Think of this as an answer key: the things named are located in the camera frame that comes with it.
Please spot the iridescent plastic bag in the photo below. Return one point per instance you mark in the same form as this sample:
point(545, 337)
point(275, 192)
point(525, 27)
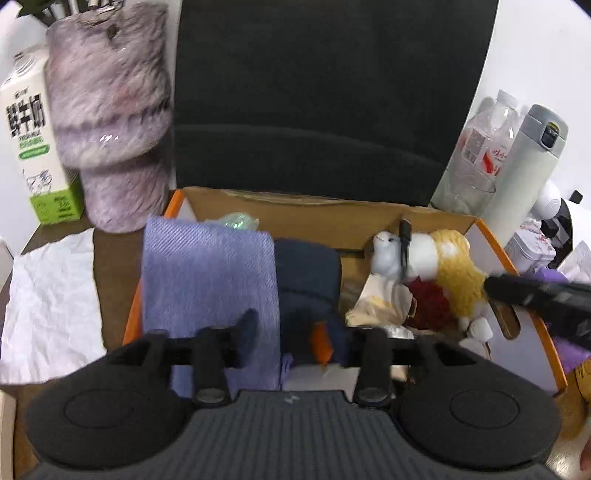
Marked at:
point(238, 221)

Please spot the crumpled white paper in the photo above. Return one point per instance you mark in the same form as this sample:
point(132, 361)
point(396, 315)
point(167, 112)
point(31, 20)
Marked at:
point(51, 304)

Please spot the dried flowers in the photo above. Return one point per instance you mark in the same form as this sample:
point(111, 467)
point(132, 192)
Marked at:
point(55, 7)

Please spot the white plush cat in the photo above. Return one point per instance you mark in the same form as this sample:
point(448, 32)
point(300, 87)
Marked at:
point(388, 256)

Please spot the floral tin box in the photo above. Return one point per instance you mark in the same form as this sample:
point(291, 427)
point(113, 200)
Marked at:
point(528, 249)

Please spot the green white milk carton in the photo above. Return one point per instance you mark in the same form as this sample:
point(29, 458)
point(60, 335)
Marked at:
point(39, 147)

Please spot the red fabric flower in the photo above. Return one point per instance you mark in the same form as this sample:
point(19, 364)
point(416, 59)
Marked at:
point(429, 302)

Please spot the red cardboard box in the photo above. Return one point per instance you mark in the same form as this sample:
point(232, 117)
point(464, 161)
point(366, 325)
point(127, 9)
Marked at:
point(300, 217)

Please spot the purple tissue pack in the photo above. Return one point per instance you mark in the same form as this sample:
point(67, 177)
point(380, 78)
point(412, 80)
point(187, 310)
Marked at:
point(570, 350)

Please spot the yellow mug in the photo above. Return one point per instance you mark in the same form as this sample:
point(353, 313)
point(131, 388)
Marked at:
point(582, 378)

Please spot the black paper bag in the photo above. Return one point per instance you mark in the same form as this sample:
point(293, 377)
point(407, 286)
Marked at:
point(323, 92)

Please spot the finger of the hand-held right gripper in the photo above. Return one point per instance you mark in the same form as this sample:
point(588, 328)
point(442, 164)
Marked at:
point(512, 288)

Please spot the purple cloth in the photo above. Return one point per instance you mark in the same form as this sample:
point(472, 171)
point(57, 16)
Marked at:
point(207, 277)

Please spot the purple textured vase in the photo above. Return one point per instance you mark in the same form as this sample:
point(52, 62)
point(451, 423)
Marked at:
point(111, 115)

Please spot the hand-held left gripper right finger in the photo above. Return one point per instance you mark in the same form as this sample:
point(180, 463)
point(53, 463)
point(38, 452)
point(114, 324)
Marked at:
point(340, 340)

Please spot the navy zip pouch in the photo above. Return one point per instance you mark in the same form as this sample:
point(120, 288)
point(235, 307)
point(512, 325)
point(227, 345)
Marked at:
point(307, 277)

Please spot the clear glass cup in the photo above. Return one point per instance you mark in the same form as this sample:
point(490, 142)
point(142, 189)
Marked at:
point(461, 194)

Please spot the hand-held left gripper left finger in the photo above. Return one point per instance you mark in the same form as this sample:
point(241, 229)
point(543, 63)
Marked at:
point(247, 334)

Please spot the clear water bottle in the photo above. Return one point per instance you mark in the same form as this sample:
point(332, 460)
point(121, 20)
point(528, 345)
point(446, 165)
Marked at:
point(489, 138)

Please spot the white charger plug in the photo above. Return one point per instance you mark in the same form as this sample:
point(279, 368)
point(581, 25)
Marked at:
point(475, 347)

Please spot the white thermos bottle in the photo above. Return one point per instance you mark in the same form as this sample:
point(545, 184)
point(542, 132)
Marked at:
point(526, 170)

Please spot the orange small tool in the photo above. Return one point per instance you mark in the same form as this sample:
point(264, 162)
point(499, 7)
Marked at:
point(321, 344)

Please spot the beige cloth pad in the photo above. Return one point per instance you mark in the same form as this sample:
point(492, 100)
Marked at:
point(376, 300)

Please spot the black pen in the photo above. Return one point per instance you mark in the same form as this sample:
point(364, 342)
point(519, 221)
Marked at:
point(405, 244)

